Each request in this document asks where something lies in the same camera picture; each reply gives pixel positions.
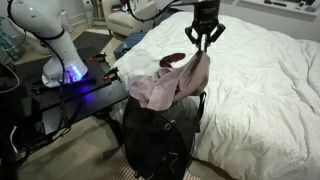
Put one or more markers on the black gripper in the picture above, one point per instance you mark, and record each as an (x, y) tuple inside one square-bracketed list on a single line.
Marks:
[(206, 13)]

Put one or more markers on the pink clothing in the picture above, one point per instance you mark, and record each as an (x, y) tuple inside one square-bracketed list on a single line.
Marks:
[(173, 83)]

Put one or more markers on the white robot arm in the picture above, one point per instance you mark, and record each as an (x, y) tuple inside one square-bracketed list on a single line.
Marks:
[(56, 50)]

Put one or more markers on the black mesh bag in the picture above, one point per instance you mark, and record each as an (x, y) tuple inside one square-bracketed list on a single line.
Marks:
[(156, 143)]

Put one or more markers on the dark red cloth item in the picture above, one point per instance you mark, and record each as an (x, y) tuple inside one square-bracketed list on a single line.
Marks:
[(171, 59)]

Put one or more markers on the black remote control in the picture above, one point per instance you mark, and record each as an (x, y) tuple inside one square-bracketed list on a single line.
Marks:
[(275, 3)]

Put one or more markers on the blue box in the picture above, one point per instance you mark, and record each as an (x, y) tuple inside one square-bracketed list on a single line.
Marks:
[(128, 45)]

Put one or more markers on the white bed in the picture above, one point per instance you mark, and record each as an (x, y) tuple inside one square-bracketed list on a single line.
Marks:
[(260, 93)]

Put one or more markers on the cream armchair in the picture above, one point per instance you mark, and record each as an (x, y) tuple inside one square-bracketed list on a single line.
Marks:
[(125, 16)]

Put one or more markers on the small blue sill item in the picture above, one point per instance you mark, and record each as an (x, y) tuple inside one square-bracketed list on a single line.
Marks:
[(310, 9)]

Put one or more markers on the black floor mat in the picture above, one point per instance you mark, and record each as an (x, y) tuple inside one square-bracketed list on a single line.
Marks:
[(91, 41)]

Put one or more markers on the black robot table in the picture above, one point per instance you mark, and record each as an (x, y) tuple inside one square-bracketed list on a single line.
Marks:
[(83, 100)]

